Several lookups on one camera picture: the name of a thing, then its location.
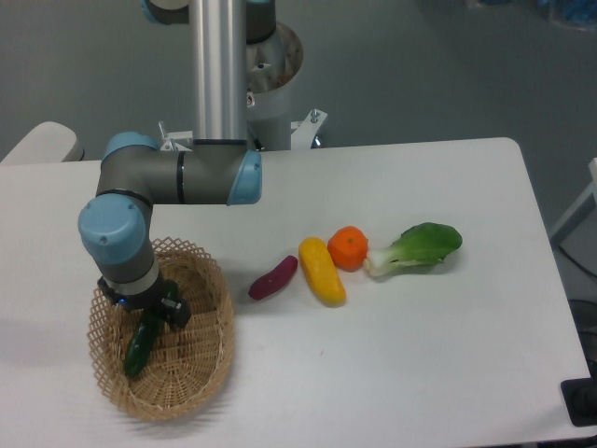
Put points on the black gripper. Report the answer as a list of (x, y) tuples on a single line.
[(174, 312)]

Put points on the dark green cucumber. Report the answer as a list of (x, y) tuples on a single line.
[(148, 329)]

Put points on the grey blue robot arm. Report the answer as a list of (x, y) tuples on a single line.
[(215, 166)]

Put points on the woven wicker basket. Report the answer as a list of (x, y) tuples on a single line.
[(185, 367)]

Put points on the purple sweet potato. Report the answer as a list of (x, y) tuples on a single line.
[(275, 280)]

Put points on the orange tangerine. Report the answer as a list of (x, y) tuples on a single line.
[(348, 248)]

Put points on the green bok choy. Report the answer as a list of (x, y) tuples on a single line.
[(423, 245)]

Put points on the black device at edge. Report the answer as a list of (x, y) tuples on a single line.
[(580, 401)]

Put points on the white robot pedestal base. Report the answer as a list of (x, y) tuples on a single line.
[(273, 102)]

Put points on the white furniture frame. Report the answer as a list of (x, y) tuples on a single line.
[(577, 212)]

